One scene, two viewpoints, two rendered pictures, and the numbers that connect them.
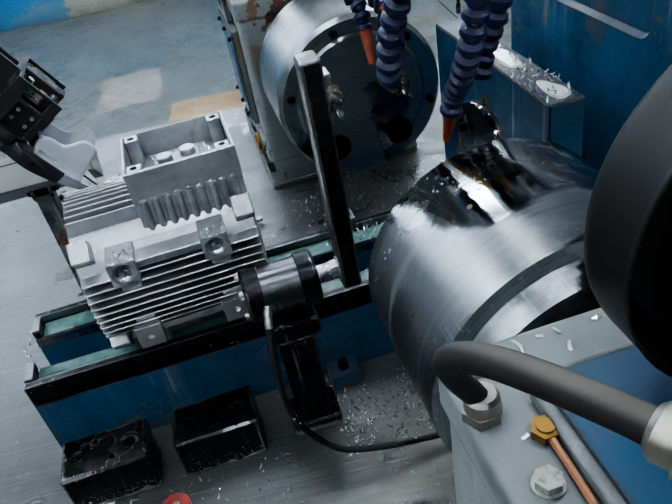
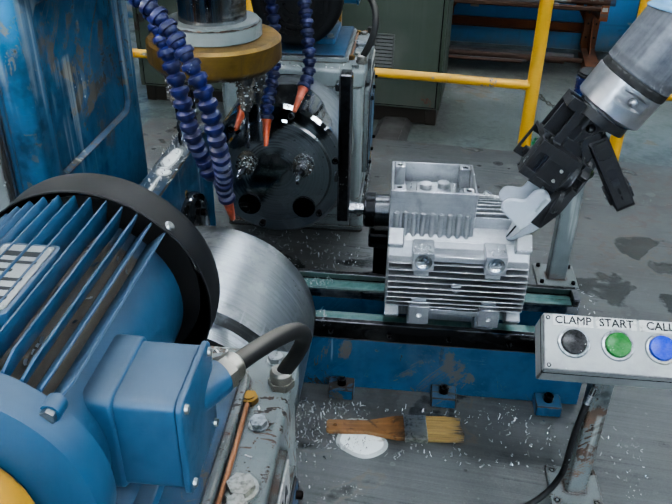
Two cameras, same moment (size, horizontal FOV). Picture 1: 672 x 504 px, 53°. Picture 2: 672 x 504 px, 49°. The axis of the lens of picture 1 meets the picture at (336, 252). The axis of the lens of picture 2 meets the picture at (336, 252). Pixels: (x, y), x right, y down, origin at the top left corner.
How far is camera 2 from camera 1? 1.68 m
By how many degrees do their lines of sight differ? 111
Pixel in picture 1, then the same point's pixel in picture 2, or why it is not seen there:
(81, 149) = (509, 191)
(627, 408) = not seen: outside the picture
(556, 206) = (285, 81)
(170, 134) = (436, 198)
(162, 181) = (447, 174)
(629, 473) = (344, 45)
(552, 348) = (331, 65)
